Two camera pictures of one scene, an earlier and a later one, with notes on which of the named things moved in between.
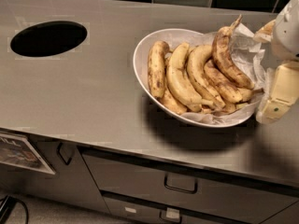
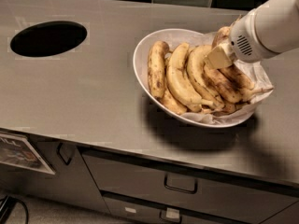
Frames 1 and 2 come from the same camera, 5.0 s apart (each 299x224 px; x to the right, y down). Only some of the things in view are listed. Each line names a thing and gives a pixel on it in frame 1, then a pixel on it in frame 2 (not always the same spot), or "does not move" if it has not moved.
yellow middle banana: [196, 58] does not move
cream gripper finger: [285, 93] → [220, 57]
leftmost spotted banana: [156, 67] does not move
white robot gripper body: [286, 36] → [244, 38]
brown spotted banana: [224, 57] does not move
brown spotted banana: [227, 88] does not move
